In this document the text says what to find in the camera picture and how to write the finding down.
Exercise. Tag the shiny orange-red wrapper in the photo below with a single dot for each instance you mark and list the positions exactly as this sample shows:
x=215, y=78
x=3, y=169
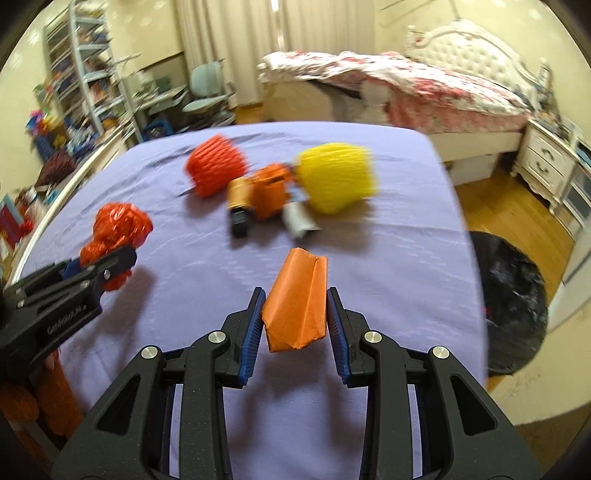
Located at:
x=120, y=226

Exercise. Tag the trash bin with black bag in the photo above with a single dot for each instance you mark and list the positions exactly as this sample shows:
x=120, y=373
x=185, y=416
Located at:
x=508, y=286

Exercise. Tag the white bookshelf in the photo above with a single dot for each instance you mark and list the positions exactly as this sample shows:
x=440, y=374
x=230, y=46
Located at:
x=87, y=69

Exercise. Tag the floral pink quilt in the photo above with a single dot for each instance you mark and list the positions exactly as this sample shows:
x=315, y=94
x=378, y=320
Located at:
x=415, y=83

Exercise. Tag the beige curtain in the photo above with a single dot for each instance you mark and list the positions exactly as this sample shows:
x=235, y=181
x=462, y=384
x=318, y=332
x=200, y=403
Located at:
x=207, y=32
x=314, y=23

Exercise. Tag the red foam fruit net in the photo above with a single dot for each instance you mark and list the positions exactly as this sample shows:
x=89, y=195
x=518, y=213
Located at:
x=214, y=166

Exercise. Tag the white nightstand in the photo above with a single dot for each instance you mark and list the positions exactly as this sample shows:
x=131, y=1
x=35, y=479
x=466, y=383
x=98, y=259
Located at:
x=540, y=157

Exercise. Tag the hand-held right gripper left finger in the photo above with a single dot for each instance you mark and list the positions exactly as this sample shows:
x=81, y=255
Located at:
x=251, y=332

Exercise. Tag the white storage box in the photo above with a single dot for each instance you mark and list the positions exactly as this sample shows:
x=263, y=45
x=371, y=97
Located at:
x=466, y=168

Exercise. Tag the orange paper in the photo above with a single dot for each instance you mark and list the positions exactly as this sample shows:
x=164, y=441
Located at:
x=270, y=194

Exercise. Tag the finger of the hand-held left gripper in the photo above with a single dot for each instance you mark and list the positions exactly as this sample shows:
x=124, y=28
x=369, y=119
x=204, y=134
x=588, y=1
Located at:
x=115, y=263
x=71, y=268

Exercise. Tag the pale blue desk chair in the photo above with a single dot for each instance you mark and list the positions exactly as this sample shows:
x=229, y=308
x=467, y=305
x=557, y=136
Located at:
x=205, y=78

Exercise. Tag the small silver tube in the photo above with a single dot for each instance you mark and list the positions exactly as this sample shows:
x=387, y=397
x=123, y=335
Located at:
x=300, y=219

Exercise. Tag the orange paper box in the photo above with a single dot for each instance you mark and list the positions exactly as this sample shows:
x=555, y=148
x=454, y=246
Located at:
x=295, y=304

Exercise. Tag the purple dotted tablecloth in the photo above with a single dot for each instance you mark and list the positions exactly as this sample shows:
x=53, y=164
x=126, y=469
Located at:
x=392, y=277

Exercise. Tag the blue plastic crate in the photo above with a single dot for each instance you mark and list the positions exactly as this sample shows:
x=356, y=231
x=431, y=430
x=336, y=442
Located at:
x=156, y=129

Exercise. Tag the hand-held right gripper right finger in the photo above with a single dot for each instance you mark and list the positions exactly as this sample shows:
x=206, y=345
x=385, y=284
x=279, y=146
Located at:
x=337, y=337

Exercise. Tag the white bed with tufted headboard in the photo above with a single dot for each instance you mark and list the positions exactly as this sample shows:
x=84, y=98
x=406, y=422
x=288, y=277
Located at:
x=466, y=50

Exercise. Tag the child's study desk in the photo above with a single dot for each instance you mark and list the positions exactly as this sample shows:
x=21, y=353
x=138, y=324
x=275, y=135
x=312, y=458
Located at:
x=157, y=101

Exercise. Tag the yellow foam fruit net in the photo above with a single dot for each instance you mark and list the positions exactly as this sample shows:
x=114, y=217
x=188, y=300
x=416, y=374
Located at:
x=334, y=177

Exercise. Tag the small gold bottle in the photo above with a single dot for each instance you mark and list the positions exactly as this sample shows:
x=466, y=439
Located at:
x=239, y=194

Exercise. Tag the translucent plastic drawer unit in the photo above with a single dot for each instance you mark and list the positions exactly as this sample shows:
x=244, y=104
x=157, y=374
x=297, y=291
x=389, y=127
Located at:
x=577, y=198

